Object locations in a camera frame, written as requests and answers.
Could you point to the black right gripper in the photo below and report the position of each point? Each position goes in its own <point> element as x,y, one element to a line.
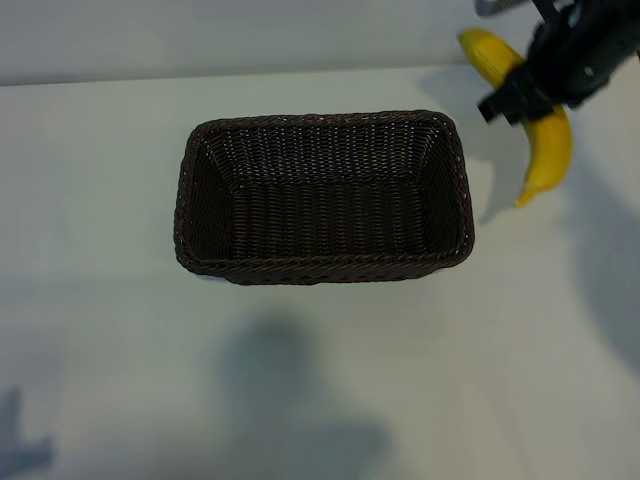
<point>575,60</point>

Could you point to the yellow banana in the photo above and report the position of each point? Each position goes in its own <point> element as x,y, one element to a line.
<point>547,150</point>

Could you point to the dark brown wicker basket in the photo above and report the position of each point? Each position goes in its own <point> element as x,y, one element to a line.
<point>325,220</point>

